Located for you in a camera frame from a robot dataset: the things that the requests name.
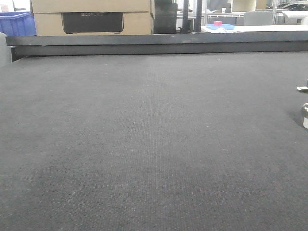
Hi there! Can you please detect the pink small box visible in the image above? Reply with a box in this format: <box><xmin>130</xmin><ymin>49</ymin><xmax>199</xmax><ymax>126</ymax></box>
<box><xmin>213</xmin><ymin>21</ymin><xmax>222</xmax><ymax>27</ymax></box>

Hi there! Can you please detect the blue plastic crate background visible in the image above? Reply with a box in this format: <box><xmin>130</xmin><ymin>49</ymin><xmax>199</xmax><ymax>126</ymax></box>
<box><xmin>0</xmin><ymin>11</ymin><xmax>37</xmax><ymax>36</ymax></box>

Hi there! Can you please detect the black conveyor side rail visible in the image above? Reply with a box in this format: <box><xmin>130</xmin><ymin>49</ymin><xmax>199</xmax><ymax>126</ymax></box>
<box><xmin>6</xmin><ymin>31</ymin><xmax>308</xmax><ymax>56</ymax></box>

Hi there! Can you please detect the grey office chair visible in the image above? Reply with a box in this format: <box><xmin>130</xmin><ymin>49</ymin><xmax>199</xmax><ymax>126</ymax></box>
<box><xmin>244</xmin><ymin>11</ymin><xmax>274</xmax><ymax>26</ymax></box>

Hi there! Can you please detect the blue tray on table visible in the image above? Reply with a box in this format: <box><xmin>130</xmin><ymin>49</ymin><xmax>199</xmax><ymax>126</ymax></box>
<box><xmin>206</xmin><ymin>24</ymin><xmax>235</xmax><ymax>30</ymax></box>

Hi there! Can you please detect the cardboard box with black print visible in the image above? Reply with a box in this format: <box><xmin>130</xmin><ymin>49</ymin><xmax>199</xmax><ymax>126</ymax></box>
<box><xmin>34</xmin><ymin>12</ymin><xmax>153</xmax><ymax>36</ymax></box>

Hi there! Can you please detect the silver metal valve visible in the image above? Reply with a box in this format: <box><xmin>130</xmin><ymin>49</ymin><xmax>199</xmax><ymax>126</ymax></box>
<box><xmin>296</xmin><ymin>82</ymin><xmax>308</xmax><ymax>129</ymax></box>

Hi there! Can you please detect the white background table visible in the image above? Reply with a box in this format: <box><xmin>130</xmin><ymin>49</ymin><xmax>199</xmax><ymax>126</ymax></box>
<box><xmin>201</xmin><ymin>25</ymin><xmax>308</xmax><ymax>33</ymax></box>

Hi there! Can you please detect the black panel behind boxes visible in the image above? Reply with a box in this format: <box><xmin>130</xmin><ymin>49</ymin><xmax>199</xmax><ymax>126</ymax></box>
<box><xmin>154</xmin><ymin>0</ymin><xmax>178</xmax><ymax>34</ymax></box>

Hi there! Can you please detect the upper cardboard box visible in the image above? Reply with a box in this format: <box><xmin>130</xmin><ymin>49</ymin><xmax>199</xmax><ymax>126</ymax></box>
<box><xmin>31</xmin><ymin>0</ymin><xmax>154</xmax><ymax>13</ymax></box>

